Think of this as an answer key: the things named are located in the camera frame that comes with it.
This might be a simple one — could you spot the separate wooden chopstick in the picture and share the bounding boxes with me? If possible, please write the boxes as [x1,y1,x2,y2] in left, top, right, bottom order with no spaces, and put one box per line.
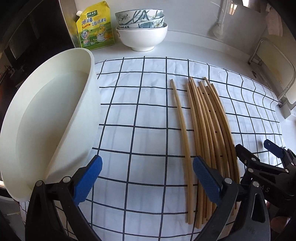
[170,79,194,225]

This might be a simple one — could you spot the person's right hand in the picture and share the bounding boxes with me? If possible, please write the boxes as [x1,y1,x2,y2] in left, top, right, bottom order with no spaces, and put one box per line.
[266,201,278,220]

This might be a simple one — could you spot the white black grid cloth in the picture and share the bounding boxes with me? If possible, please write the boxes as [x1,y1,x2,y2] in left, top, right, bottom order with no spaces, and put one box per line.
[79,57,284,240]

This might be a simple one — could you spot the large white plastic basin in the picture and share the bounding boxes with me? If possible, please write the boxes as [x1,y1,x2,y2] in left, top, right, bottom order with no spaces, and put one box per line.
[1,48,101,202]

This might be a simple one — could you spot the pink hanging cloth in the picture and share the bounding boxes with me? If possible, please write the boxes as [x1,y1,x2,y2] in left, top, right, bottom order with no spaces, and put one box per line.
[265,4,283,37]

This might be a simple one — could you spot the white dish brush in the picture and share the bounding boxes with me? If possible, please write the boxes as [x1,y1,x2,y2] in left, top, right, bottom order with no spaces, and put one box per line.
[211,0,229,39]

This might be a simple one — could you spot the plain white ceramic bowl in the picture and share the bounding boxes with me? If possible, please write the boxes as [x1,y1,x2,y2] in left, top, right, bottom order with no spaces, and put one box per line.
[116,23,168,52]

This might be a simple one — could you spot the middle blue floral bowl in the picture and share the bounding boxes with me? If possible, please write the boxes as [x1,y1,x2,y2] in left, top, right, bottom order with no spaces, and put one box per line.
[118,15,165,29]

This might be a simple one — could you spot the blue floral bowl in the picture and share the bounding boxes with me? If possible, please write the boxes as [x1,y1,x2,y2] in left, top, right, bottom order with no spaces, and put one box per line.
[118,15,165,29]
[115,9,164,25]

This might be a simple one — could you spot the top blue floral bowl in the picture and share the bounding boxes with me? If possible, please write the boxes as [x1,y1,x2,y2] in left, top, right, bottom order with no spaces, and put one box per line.
[115,9,164,25]

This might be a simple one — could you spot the yellow green seasoning pouch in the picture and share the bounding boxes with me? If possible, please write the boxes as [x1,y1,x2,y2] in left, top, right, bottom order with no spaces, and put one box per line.
[76,1,115,50]

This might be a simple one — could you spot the metal dish rack frame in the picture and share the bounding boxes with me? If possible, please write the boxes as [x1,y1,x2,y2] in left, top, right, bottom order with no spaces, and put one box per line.
[247,37,296,119]

